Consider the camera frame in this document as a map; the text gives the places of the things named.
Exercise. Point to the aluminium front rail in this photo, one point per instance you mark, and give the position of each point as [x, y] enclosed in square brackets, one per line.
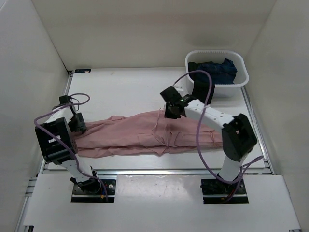
[159, 172]

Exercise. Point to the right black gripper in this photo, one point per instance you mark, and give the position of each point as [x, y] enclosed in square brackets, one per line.
[169, 115]

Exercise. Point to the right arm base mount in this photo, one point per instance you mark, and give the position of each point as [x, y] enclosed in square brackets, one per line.
[217, 192]

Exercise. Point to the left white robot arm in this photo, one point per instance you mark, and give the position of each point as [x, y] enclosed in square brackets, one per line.
[54, 132]

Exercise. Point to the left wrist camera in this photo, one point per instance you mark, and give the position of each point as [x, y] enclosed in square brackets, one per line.
[66, 100]

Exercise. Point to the pink trousers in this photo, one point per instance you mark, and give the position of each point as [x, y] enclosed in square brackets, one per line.
[145, 133]

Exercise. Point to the dark blue garment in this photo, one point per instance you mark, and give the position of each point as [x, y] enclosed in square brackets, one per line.
[221, 73]

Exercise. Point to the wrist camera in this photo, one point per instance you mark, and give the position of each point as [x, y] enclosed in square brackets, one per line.
[170, 94]
[66, 100]

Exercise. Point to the black garment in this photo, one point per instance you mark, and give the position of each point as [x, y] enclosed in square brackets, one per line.
[200, 89]

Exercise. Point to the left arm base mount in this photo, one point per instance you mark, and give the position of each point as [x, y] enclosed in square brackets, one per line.
[93, 191]

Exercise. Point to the blue label sticker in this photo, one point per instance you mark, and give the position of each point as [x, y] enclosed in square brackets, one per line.
[82, 70]

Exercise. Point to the white plastic basket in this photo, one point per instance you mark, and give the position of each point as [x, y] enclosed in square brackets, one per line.
[218, 56]

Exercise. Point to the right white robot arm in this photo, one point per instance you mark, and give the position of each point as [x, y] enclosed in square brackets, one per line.
[238, 137]

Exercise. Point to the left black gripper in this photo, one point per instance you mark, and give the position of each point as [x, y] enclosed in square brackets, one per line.
[80, 125]

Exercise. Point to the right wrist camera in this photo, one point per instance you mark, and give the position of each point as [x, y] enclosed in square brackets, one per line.
[170, 94]

